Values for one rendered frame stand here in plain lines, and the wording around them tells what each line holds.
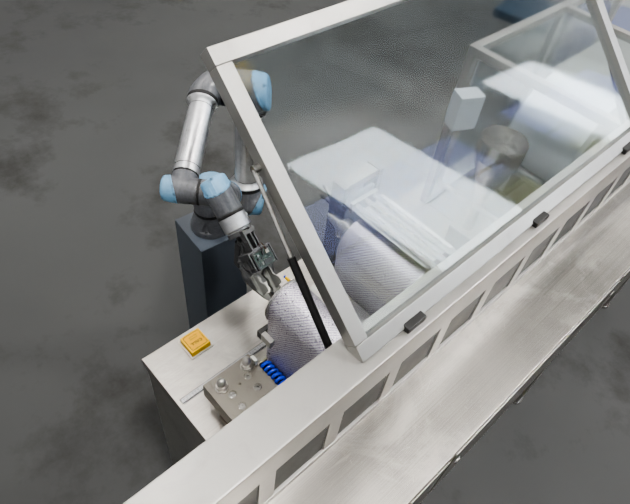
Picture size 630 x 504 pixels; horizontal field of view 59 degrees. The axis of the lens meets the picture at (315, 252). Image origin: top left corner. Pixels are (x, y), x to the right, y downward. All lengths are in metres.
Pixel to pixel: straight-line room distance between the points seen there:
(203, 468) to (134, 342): 2.14
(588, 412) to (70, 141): 3.55
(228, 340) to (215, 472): 1.03
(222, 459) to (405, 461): 0.40
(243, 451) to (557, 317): 0.85
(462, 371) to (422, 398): 0.12
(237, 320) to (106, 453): 1.07
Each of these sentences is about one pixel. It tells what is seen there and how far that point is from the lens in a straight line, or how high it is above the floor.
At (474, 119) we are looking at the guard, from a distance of 1.20.
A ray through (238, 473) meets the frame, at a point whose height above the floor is 1.65.
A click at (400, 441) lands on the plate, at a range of 1.13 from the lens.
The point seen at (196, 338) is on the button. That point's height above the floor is 0.92.
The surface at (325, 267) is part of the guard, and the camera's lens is 0.89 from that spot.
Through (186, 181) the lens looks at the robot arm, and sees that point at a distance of 1.56.
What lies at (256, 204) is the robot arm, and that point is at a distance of 1.97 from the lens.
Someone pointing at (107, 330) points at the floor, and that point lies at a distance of 3.02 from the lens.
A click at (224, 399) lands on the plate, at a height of 1.03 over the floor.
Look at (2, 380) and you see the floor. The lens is 3.02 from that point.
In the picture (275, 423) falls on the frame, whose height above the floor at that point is 1.65.
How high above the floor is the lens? 2.45
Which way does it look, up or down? 48 degrees down
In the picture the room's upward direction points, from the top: 8 degrees clockwise
